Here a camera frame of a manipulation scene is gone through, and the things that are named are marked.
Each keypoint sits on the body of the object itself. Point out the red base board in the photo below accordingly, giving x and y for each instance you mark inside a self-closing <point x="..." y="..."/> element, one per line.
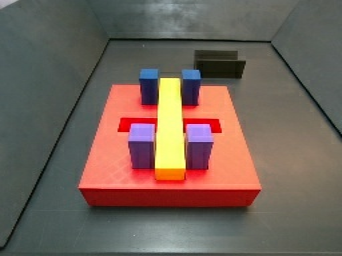
<point x="111" y="183"/>

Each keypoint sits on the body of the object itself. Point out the yellow long bar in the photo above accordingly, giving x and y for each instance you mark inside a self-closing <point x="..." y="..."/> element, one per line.
<point x="169" y="156"/>

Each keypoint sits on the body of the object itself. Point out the purple block right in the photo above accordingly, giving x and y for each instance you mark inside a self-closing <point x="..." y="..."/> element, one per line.
<point x="199" y="141"/>

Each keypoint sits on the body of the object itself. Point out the purple block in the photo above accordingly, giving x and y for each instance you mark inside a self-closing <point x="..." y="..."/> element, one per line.
<point x="141" y="145"/>
<point x="199" y="141"/>

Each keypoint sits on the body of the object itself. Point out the purple block left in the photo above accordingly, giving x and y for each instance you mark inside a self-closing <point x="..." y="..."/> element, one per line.
<point x="141" y="145"/>

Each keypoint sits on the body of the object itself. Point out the blue block right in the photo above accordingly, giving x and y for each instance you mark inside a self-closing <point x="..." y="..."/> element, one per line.
<point x="189" y="86"/>

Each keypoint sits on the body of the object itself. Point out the blue block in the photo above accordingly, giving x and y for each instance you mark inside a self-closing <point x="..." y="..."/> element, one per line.
<point x="189" y="86"/>
<point x="148" y="79"/>

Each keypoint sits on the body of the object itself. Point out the blue block left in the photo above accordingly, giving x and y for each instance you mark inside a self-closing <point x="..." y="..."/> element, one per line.
<point x="148" y="79"/>

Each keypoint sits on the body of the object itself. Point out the black angled bracket holder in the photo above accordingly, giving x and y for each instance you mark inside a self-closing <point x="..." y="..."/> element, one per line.
<point x="219" y="64"/>

